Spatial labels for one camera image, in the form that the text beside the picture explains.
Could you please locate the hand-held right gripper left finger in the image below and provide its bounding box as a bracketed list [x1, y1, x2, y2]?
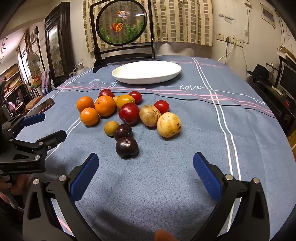
[22, 152, 102, 241]

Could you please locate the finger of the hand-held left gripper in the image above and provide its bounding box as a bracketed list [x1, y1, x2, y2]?
[10, 130, 67, 160]
[2, 113, 46, 139]

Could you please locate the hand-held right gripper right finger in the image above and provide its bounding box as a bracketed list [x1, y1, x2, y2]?
[193, 152, 271, 241]

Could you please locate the orange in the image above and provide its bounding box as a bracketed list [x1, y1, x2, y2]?
[80, 107, 100, 126]
[76, 96, 95, 113]
[95, 95, 116, 117]

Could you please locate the tan longan fruit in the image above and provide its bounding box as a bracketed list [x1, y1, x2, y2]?
[104, 121, 120, 136]

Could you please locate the dark red plum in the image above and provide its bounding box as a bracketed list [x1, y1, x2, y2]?
[98, 88, 115, 98]

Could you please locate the large red plum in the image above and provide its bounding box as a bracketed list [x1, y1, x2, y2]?
[118, 103, 140, 126]

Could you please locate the yellow-orange tomato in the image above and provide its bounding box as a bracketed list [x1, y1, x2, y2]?
[116, 95, 136, 109]

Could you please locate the brown passion fruit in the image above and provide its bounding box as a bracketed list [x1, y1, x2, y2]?
[139, 104, 161, 127]

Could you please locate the red cherry tomato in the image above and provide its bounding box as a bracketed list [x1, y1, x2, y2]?
[154, 100, 170, 115]
[128, 91, 142, 105]

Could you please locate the white oval plate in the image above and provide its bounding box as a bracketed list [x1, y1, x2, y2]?
[111, 61, 182, 85]

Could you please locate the person's left hand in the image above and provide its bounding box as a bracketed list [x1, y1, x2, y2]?
[0, 175, 30, 197]

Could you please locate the black smartphone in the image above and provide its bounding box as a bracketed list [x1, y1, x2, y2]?
[26, 98, 55, 116]

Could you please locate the purple bag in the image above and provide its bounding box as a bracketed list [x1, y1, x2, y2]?
[40, 68, 52, 94]

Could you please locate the blue plaid tablecloth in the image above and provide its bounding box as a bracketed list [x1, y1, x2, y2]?
[14, 55, 292, 241]

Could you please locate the wooden storage shelf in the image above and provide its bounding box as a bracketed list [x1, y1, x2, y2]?
[0, 62, 28, 109]

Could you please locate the dark purple plum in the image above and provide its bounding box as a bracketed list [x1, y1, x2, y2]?
[114, 123, 133, 141]
[115, 136, 139, 157]

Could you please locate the white standing fan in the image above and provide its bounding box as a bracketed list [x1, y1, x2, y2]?
[26, 52, 44, 71]

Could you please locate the white kettle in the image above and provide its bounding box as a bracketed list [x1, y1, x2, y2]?
[69, 63, 85, 77]

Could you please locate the dark wooden coat rack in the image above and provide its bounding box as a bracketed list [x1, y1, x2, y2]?
[33, 26, 47, 70]

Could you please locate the dark wood framed panel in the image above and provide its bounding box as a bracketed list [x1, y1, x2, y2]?
[44, 2, 75, 81]

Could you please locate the black media stand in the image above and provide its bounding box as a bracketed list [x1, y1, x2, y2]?
[246, 76, 296, 135]

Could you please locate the black hat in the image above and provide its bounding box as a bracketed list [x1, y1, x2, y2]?
[247, 64, 271, 81]

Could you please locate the black computer monitor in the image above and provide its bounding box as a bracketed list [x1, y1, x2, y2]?
[277, 57, 296, 95]

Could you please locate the round goldfish screen black stand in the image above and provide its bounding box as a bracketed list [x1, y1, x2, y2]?
[90, 0, 155, 73]

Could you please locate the checked beige curtain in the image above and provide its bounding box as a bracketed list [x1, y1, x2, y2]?
[83, 0, 213, 52]

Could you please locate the white power cable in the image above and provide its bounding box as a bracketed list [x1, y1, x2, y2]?
[216, 43, 235, 63]

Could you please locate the framed wall picture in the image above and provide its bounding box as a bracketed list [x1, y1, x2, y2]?
[260, 3, 277, 29]

